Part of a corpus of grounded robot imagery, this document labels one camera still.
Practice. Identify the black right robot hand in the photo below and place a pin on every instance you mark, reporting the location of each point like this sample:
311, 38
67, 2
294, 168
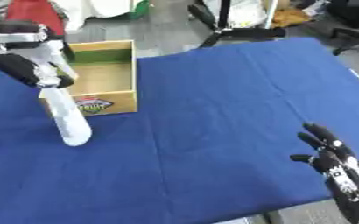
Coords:
336, 163

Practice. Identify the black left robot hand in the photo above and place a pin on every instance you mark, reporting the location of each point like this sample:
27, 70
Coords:
15, 67

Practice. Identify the white plastic bottle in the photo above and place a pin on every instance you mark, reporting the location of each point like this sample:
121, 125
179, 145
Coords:
70, 122

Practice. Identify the tan cardboard box green inside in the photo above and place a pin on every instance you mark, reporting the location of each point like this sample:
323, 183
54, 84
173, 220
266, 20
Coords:
106, 78

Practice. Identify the red cloth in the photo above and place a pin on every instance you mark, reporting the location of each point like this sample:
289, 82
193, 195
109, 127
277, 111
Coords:
34, 13

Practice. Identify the white cloth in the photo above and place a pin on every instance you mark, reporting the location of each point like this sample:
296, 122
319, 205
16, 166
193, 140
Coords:
95, 8

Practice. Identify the black office chair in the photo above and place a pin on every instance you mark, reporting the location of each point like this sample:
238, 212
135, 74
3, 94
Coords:
356, 26

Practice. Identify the brown bag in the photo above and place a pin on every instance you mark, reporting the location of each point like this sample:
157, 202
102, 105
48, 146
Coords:
290, 17

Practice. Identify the black tripod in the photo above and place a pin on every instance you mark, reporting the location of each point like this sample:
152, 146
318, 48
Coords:
223, 29

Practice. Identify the white plastic bag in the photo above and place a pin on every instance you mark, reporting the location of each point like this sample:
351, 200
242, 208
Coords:
246, 11

